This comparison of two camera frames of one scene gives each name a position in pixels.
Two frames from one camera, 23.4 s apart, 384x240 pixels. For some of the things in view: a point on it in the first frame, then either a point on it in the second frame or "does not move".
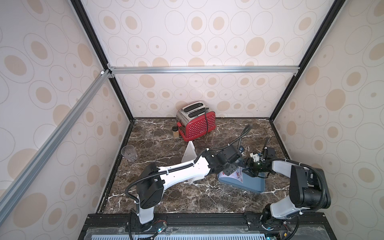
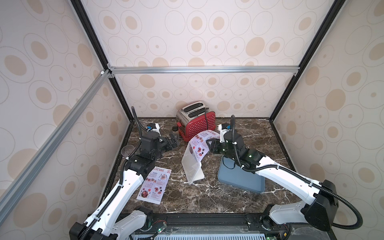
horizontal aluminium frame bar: x=204 y=70 does not move
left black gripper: x=230 y=169 → x=171 y=144
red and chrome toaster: x=194 y=119 does not move
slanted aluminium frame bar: x=19 y=183 does not move
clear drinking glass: x=129 y=153 does not move
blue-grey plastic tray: x=256 y=183 does not move
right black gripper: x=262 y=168 → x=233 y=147
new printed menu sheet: x=237 y=174 → x=198 y=144
